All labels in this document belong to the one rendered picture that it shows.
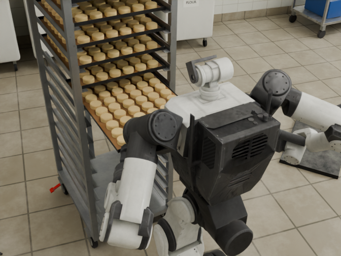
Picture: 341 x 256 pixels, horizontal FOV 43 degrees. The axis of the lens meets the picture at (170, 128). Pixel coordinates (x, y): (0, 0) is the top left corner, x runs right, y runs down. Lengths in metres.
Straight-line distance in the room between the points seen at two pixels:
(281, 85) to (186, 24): 3.15
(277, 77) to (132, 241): 0.64
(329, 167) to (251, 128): 2.04
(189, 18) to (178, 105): 3.20
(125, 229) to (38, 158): 2.08
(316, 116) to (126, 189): 0.64
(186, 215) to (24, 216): 1.49
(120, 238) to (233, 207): 0.44
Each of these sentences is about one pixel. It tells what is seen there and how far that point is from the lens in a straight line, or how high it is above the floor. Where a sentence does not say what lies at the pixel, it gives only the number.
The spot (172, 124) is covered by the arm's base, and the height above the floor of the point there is 1.29.
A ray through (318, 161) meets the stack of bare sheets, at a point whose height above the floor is 0.02.
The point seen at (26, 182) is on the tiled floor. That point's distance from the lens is 3.01.
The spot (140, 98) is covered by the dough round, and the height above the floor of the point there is 0.97.
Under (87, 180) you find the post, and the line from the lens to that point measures 2.09.
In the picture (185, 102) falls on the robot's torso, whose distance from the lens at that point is 1.26.
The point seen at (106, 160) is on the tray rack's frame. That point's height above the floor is 0.15.
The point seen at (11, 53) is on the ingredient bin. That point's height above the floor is 0.21.
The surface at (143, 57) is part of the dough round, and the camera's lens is 2.01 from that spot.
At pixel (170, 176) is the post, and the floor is 0.39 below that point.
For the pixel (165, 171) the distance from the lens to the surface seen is 2.34.
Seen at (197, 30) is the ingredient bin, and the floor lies 0.22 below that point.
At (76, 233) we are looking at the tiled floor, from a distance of 2.62.
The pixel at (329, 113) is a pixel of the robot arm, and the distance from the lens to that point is 1.41.
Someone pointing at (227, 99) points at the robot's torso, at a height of 1.28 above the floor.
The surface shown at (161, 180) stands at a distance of 2.42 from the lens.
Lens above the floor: 1.95
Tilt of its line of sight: 36 degrees down
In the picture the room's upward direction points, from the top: 1 degrees clockwise
